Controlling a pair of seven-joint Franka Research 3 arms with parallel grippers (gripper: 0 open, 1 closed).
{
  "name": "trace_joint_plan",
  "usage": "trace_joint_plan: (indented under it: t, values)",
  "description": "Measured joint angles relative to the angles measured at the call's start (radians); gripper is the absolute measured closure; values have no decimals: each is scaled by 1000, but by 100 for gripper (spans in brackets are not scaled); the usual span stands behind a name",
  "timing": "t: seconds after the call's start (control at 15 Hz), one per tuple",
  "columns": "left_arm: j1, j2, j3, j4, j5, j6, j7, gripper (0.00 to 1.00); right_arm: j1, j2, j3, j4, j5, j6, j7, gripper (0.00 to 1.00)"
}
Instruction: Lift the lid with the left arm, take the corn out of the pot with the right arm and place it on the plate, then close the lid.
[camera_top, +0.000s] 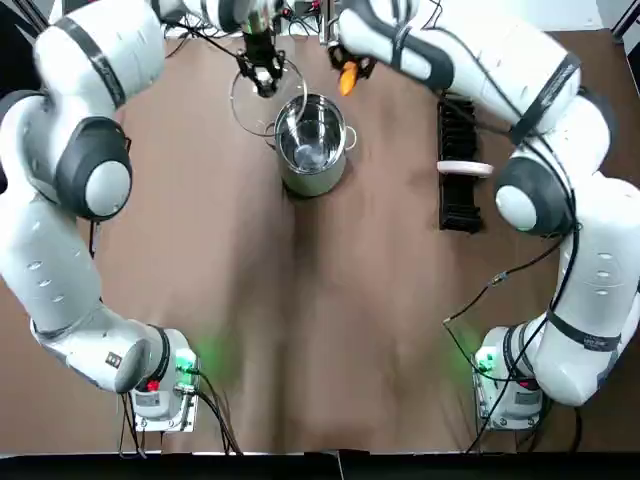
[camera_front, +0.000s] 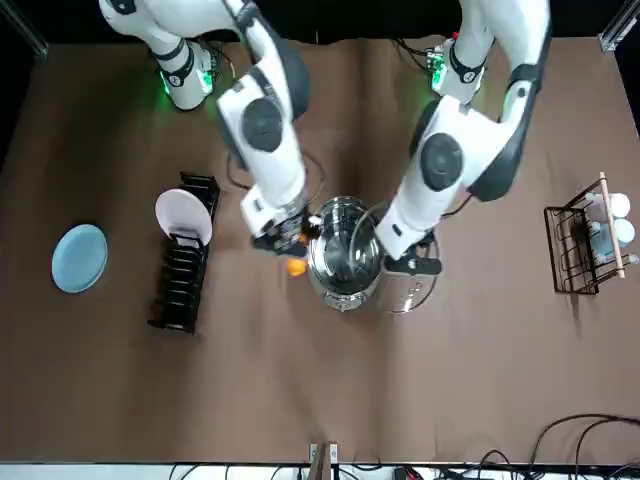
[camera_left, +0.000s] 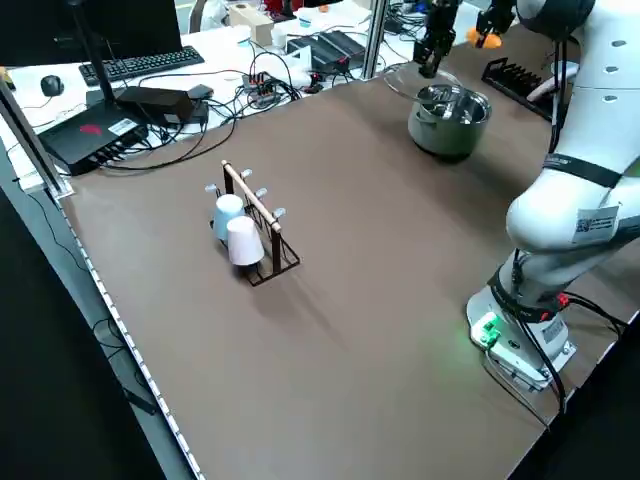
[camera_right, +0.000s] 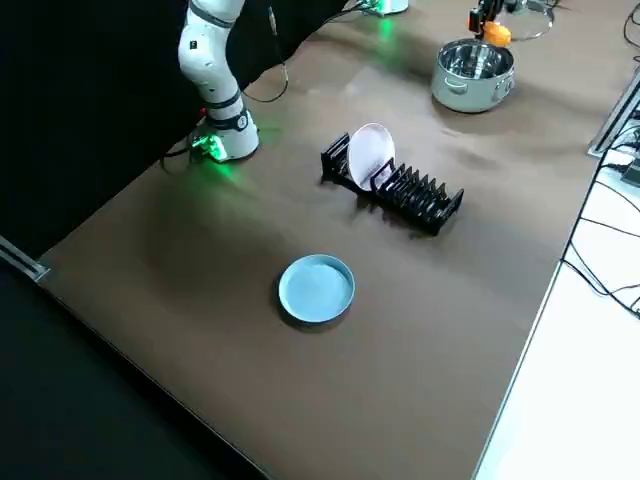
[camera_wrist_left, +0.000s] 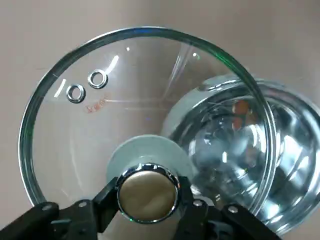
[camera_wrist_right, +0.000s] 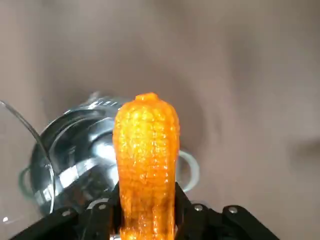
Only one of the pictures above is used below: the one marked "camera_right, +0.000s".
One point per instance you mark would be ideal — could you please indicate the black slotted dish rack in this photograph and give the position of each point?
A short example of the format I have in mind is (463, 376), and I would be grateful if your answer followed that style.
(425, 205)

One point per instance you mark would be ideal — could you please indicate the light blue plate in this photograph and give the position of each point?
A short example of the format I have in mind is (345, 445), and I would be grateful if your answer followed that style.
(317, 292)

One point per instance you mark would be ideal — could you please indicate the orange corn cob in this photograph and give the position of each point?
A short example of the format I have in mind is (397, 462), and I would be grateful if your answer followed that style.
(498, 36)

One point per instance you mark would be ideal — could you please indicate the grey-green steel pot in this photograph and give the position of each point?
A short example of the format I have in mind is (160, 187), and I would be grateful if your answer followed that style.
(465, 95)

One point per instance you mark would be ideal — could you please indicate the aluminium corner rail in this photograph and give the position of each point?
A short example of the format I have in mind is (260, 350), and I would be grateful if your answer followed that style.
(25, 260)

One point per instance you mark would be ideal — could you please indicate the white plate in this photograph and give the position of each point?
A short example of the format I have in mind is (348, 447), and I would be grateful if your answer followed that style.
(370, 155)

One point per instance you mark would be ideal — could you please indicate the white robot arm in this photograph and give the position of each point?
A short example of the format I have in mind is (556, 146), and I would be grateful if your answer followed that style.
(215, 75)

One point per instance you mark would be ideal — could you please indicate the aluminium frame post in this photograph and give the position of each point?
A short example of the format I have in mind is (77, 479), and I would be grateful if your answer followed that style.
(615, 115)

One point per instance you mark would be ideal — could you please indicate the round glass pot lid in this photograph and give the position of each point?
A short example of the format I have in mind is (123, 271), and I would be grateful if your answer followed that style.
(537, 22)

